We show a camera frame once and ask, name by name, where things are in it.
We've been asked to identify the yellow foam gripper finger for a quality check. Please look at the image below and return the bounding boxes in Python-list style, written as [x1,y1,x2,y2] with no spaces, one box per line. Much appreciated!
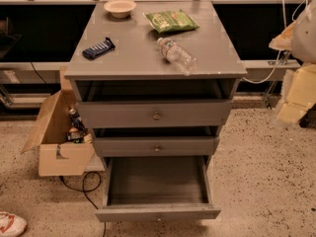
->
[273,64,316,128]
[269,22,296,50]

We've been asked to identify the clear plastic water bottle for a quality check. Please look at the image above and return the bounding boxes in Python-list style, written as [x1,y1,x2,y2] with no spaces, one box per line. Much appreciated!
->
[157,38,198,76]

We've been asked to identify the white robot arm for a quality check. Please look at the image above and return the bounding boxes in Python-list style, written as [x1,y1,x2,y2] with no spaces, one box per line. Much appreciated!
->
[269,0,316,127]

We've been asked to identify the grey wooden drawer cabinet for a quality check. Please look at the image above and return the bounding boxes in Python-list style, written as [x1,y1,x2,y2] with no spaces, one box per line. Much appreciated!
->
[64,0,248,165]

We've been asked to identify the grey open bottom drawer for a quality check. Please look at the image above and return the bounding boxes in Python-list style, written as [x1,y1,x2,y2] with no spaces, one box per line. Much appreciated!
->
[96,156,220,222]

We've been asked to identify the grey middle drawer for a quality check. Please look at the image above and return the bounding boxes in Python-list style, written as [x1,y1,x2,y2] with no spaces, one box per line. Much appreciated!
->
[94,136,219,157]

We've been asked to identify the grey top drawer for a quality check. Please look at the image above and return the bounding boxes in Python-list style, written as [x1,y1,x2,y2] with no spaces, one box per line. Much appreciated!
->
[77,100,232,128]

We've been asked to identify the green chip bag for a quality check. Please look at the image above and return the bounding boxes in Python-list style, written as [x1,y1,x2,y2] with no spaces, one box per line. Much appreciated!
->
[145,10,199,34]

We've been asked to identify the beige bowl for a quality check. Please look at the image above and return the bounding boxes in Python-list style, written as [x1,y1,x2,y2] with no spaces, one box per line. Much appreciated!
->
[104,0,136,19]

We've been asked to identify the dark blue snack bar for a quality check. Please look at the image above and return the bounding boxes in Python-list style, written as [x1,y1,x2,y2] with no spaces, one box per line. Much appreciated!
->
[82,38,116,60]

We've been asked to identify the cans in cardboard box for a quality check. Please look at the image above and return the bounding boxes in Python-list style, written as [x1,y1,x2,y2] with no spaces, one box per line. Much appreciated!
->
[66,109,92,143]

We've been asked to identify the open cardboard box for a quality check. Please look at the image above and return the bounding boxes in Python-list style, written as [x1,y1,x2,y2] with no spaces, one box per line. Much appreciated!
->
[22,65,95,177]

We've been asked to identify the white red sneaker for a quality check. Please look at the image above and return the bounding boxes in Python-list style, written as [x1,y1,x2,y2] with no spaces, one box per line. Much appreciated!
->
[0,211,28,237]

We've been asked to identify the black floor cable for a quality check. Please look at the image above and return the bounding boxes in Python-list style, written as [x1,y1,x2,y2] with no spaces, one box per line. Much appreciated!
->
[58,171,108,237]

